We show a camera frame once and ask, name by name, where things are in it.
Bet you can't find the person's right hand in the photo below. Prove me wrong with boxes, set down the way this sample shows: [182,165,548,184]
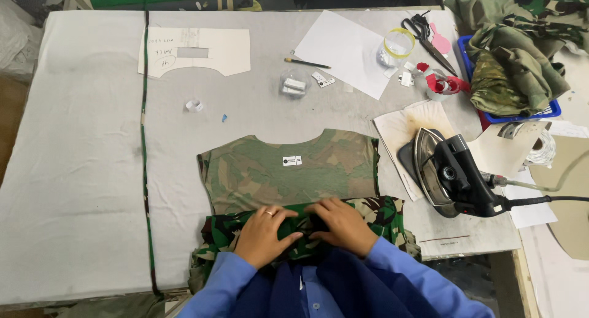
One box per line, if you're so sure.
[305,197,380,259]

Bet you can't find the roll of white labels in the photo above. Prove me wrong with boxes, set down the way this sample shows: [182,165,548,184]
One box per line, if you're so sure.
[525,129,557,167]

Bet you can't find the black scissors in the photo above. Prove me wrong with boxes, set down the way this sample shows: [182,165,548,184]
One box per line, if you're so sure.
[400,13,458,77]

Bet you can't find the translucent steam hose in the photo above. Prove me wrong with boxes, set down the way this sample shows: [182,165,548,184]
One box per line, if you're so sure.
[481,150,589,193]

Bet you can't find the camouflage shirt panel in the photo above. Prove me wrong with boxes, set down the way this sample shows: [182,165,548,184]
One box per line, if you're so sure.
[188,128,422,293]

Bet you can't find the brown cardboard sheet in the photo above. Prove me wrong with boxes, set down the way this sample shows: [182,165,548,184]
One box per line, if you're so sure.
[529,135,589,261]

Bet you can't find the pink paper tag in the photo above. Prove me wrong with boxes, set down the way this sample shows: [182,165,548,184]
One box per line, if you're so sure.
[429,22,452,55]

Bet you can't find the person's left hand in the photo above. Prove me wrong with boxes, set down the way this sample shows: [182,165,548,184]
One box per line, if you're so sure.
[235,205,304,269]

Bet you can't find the dark pencil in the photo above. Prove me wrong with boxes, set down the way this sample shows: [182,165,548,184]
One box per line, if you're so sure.
[284,57,332,70]

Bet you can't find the small white paper sheet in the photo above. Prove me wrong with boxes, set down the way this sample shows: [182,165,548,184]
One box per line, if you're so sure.
[504,170,559,229]

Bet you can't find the yellow-rimmed clear plastic cup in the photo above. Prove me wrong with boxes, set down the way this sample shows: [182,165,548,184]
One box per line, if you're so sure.
[377,27,416,68]

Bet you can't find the blue plastic basket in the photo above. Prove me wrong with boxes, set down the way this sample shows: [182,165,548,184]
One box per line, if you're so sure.
[457,35,562,125]

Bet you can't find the white labels bundle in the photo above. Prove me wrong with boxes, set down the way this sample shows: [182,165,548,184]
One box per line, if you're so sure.
[283,78,307,96]

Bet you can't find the black power cable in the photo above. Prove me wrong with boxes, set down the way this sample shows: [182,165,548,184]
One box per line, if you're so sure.
[508,195,589,206]

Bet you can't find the black steam iron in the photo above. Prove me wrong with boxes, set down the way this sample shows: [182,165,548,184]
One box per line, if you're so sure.
[397,127,511,219]

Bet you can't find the long camouflage fabric strip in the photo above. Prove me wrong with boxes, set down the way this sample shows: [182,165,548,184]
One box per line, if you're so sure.
[139,0,164,297]

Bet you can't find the white plastic bag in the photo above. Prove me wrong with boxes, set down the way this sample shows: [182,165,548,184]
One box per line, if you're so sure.
[0,0,48,82]

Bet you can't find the heap of camouflage clothes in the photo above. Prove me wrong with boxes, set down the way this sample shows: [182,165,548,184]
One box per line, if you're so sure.
[441,0,589,117]

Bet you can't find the metal clip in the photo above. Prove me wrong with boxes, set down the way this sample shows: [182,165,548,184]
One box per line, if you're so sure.
[497,121,525,140]

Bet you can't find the beige cardboard piece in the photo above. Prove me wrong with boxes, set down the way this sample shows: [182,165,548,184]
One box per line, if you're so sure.
[467,121,553,180]

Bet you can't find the scorched white paper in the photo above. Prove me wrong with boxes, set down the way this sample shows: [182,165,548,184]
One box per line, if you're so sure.
[373,100,456,202]

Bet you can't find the red and white ribbon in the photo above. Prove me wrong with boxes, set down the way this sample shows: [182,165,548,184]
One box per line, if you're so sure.
[416,63,471,102]

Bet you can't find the beige cardboard pattern template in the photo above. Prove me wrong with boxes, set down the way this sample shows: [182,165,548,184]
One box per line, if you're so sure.
[138,27,251,79]

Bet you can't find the large white paper sheet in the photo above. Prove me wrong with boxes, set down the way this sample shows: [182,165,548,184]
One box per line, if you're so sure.
[294,10,408,101]

